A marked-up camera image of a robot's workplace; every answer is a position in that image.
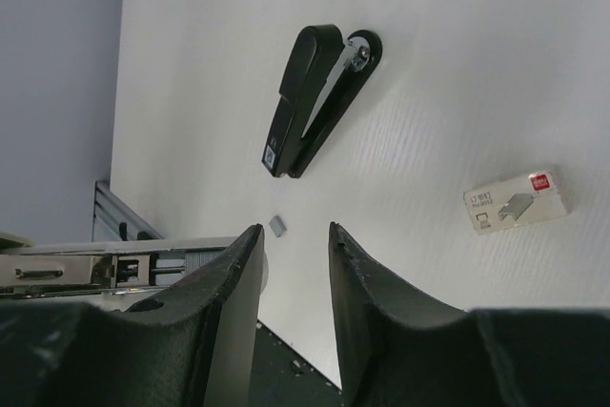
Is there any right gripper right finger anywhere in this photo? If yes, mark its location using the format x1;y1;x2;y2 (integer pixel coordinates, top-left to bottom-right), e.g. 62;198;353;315
328;223;609;406

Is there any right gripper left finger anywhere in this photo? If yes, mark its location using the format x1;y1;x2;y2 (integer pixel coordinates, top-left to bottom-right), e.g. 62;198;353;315
1;225;264;406

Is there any small grey staple strip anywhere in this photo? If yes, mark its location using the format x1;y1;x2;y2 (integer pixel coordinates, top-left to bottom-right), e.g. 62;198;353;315
269;215;287;237

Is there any black stapler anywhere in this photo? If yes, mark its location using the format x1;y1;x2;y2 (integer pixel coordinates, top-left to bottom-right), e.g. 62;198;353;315
261;24;383;178

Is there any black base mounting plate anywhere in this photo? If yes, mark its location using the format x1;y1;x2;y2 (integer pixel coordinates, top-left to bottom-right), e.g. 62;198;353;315
248;321;343;407

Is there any aluminium frame rail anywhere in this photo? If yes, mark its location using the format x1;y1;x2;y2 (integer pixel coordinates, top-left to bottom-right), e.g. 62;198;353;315
91;180;162;242

